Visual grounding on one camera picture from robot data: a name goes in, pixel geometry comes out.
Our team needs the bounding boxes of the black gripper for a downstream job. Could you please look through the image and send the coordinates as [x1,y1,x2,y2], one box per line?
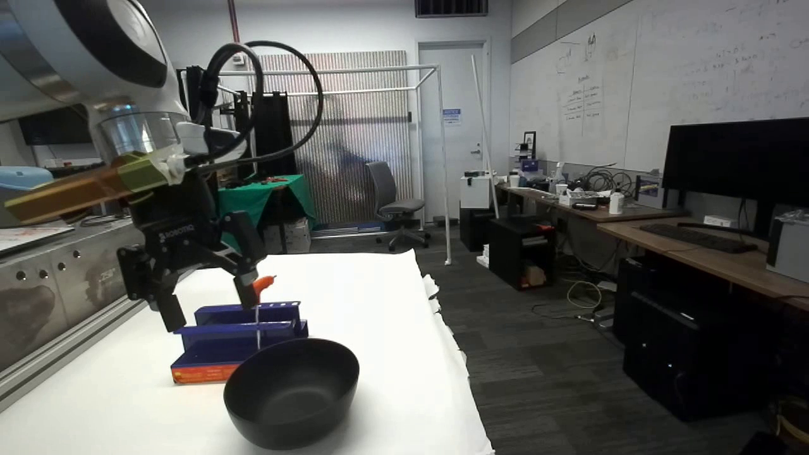
[117,169,266,334]

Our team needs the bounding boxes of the orange tool with thin shaft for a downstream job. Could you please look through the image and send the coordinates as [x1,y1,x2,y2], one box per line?
[251,274,280,348]

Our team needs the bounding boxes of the black bowl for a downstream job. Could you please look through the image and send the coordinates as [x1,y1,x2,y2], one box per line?
[223,337,362,453]

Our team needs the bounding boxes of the blue rack with orange base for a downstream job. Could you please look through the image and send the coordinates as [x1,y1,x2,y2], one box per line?
[170,298,312,386]

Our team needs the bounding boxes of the green cloth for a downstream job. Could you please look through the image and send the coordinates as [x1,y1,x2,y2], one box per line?
[214,173,321,233]

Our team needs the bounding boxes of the grey metal machine base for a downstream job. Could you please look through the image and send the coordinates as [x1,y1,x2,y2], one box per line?
[0,219,184,410]

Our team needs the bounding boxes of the white table covering sheet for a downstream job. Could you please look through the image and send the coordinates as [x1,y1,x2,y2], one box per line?
[0,247,499,455]

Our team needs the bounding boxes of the grey office chair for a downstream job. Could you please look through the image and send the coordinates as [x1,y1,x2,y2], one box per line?
[365,160,432,252]

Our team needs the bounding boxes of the grey blue plastic cover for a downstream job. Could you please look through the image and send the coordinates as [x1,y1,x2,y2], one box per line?
[0,164,56,204]

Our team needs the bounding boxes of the grey acoustic panel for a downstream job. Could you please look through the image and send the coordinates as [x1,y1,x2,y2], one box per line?
[251,50,417,228]

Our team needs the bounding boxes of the small black floor box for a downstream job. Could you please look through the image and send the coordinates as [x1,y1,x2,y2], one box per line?
[457,208,495,255]

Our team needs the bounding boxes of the white door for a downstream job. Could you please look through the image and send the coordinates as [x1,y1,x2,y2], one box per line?
[417,40,490,224]

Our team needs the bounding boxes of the black ceiling vent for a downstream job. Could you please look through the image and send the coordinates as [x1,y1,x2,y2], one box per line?
[413,0,490,21]

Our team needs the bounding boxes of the cluttered wooden workbench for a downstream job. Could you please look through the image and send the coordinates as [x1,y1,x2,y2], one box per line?
[495,180,688,228]

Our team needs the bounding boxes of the black keyboard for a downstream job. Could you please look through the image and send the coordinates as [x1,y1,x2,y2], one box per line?
[637,219,762,255]

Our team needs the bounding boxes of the wooden desk with monitor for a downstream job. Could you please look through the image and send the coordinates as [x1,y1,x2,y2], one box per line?
[597,216,809,317]

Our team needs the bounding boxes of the black computer monitor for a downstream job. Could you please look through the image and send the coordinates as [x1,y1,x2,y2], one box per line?
[659,117,809,236]

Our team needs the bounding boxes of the grey box on desk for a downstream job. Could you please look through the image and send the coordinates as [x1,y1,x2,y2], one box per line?
[763,211,809,285]

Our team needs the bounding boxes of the yellow camera mount bar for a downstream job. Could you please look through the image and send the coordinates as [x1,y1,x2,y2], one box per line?
[3,151,188,228]

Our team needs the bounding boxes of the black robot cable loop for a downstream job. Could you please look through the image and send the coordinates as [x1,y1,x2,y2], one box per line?
[201,39,328,175]

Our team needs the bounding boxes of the white pipe frame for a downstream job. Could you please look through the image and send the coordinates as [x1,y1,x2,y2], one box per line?
[214,63,455,269]

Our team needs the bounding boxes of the cables on floor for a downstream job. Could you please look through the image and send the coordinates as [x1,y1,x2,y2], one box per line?
[563,278,620,328]

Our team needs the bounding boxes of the wall whiteboard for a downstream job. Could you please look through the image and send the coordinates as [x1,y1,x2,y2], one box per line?
[509,0,809,176]

